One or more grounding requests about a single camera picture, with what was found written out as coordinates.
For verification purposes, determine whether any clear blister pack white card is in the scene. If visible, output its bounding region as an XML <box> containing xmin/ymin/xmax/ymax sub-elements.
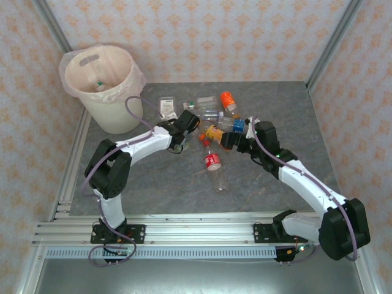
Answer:
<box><xmin>158</xmin><ymin>96</ymin><xmax>178</xmax><ymax>115</ymax></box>

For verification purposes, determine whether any clear bottle with white cap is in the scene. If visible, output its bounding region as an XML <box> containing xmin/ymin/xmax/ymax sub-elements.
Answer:
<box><xmin>192</xmin><ymin>107</ymin><xmax>225</xmax><ymax>121</ymax></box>

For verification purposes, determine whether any white plastic bin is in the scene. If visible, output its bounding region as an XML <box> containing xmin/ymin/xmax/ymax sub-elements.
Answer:
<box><xmin>62</xmin><ymin>45</ymin><xmax>145</xmax><ymax>135</ymax></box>

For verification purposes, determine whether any aluminium side rail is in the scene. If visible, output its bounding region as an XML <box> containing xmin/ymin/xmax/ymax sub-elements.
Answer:
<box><xmin>48</xmin><ymin>107</ymin><xmax>92</xmax><ymax>221</ymax></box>

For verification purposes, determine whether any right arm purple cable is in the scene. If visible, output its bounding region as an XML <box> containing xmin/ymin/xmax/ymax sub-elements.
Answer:
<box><xmin>244</xmin><ymin>115</ymin><xmax>361</xmax><ymax>264</ymax></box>

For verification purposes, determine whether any aluminium frame post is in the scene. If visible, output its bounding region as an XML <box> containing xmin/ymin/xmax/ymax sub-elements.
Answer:
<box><xmin>306</xmin><ymin>0</ymin><xmax>365</xmax><ymax>89</ymax></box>
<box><xmin>32</xmin><ymin>0</ymin><xmax>74</xmax><ymax>55</ymax></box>

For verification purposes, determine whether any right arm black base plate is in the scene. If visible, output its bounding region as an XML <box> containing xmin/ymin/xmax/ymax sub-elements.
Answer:
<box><xmin>253</xmin><ymin>223</ymin><xmax>278</xmax><ymax>244</ymax></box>

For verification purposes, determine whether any yellow label orange cap bottle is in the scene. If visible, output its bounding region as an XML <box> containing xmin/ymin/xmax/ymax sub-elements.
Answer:
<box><xmin>198</xmin><ymin>124</ymin><xmax>229</xmax><ymax>146</ymax></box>

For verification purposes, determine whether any grey sheet metal panel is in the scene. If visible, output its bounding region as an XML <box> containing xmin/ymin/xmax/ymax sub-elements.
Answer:
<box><xmin>33</xmin><ymin>258</ymin><xmax>365</xmax><ymax>294</ymax></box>

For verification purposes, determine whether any blue label plastic bottle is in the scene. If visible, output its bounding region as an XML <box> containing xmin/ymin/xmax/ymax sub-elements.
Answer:
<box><xmin>217</xmin><ymin>116</ymin><xmax>249</xmax><ymax>135</ymax></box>

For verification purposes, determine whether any orange label plastic bottle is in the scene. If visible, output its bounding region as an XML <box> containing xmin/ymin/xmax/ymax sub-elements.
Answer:
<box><xmin>219</xmin><ymin>91</ymin><xmax>242</xmax><ymax>119</ymax></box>

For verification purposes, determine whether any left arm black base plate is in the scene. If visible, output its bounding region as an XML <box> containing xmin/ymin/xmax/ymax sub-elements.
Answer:
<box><xmin>90</xmin><ymin>223</ymin><xmax>146</xmax><ymax>245</ymax></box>

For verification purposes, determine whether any squat clear plastic bottle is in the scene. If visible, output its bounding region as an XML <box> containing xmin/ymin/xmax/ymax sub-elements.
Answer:
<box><xmin>197</xmin><ymin>95</ymin><xmax>219</xmax><ymax>108</ymax></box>

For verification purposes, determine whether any aluminium mounting rail beam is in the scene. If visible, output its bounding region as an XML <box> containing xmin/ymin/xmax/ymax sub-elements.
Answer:
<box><xmin>32</xmin><ymin>214</ymin><xmax>321</xmax><ymax>247</ymax></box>

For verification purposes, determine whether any red label red cap bottle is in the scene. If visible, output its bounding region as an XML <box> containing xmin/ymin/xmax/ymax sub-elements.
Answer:
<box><xmin>203</xmin><ymin>140</ymin><xmax>229</xmax><ymax>193</ymax></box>

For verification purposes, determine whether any aluminium lower frame rail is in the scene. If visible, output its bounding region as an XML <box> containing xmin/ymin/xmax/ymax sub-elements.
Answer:
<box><xmin>350</xmin><ymin>244</ymin><xmax>385</xmax><ymax>294</ymax></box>
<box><xmin>15</xmin><ymin>244</ymin><xmax>47</xmax><ymax>294</ymax></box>

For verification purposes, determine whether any grey slotted cable duct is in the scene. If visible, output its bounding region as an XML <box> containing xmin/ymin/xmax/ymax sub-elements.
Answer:
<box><xmin>45</xmin><ymin>246</ymin><xmax>278</xmax><ymax>260</ymax></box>

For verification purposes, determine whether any small circuit board with LED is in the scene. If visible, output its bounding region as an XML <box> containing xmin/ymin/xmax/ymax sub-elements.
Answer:
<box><xmin>277</xmin><ymin>244</ymin><xmax>310</xmax><ymax>263</ymax></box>
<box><xmin>105</xmin><ymin>248</ymin><xmax>131</xmax><ymax>258</ymax></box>

